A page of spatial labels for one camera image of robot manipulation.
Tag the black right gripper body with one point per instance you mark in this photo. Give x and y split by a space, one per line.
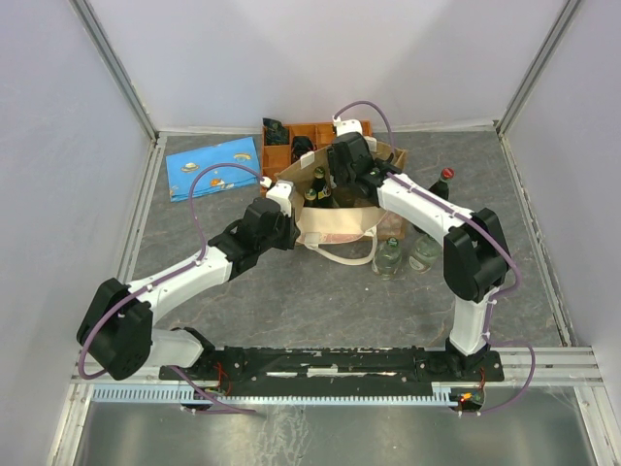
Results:
339 173

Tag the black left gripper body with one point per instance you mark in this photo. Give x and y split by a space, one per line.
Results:
281 237

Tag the burlap canvas tote bag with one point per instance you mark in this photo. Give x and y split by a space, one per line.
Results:
322 227

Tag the Coca-Cola glass bottle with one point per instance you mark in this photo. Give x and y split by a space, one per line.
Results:
441 186

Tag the Chang soda bottle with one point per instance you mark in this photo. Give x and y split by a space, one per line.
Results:
345 197
425 252
387 258

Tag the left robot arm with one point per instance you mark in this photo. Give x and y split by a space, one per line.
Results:
118 329

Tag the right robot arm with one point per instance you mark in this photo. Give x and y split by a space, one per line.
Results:
475 256

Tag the Perrier bottle rear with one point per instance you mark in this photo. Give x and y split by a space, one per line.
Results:
322 188

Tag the perrier bottle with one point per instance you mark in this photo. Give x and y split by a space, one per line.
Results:
310 197
322 188

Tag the dark rolled cloth middle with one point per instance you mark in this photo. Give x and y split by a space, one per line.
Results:
300 146

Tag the dark rolled cloth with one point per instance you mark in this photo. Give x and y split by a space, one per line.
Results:
300 146
275 132

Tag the Perrier bottle front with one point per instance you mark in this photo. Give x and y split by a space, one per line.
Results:
310 197

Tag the wooden compartment tray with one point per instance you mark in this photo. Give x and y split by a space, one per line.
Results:
275 159

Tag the dark rolled cloth left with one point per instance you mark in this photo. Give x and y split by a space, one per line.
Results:
275 132

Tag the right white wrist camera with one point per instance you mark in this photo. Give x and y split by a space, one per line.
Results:
347 126

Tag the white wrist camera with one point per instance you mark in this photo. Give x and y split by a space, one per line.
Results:
280 192
347 126

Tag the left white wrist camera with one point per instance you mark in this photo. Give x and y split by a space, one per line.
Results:
280 192

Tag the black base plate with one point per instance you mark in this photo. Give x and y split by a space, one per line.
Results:
314 373

